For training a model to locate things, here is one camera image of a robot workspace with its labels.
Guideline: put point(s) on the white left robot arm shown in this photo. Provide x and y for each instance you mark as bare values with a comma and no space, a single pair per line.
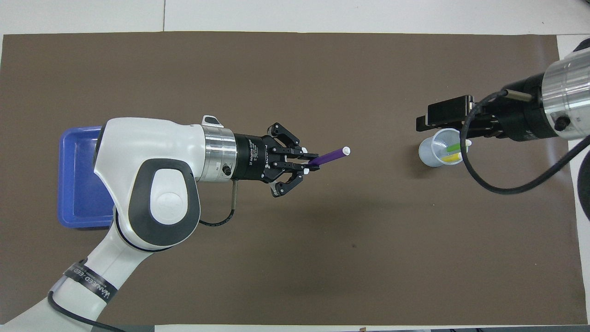
147,147

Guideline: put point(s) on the brown table mat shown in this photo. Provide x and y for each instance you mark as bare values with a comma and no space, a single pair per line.
322,240

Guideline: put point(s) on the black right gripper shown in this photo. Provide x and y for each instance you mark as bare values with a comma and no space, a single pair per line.
516,115

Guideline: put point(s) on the purple marker pen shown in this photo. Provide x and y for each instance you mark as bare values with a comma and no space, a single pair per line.
329,157

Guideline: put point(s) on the blue plastic tray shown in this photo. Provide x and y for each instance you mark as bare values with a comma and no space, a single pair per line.
76,184

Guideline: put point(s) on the green marker pen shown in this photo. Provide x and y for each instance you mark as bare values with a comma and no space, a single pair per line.
454,148

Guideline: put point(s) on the yellow marker pen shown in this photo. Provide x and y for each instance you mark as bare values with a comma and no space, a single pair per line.
452,158

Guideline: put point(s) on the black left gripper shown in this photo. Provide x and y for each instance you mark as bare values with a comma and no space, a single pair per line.
253,157

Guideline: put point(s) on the translucent plastic cup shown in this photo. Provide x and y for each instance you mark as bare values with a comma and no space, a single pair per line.
431,152

